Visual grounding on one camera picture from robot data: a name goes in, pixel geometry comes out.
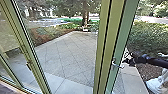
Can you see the concrete garden path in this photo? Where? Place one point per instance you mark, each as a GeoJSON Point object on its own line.
{"type": "Point", "coordinates": [66, 56]}

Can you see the white garden statue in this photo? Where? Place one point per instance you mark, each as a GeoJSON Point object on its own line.
{"type": "Point", "coordinates": [160, 84]}

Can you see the green garden shrub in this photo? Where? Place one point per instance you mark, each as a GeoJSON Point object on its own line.
{"type": "Point", "coordinates": [150, 36]}

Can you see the tree trunk outdoors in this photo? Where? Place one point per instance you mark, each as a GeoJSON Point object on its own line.
{"type": "Point", "coordinates": [85, 15]}

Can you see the green framed glass door wall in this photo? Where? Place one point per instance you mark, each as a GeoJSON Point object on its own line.
{"type": "Point", "coordinates": [115, 33]}

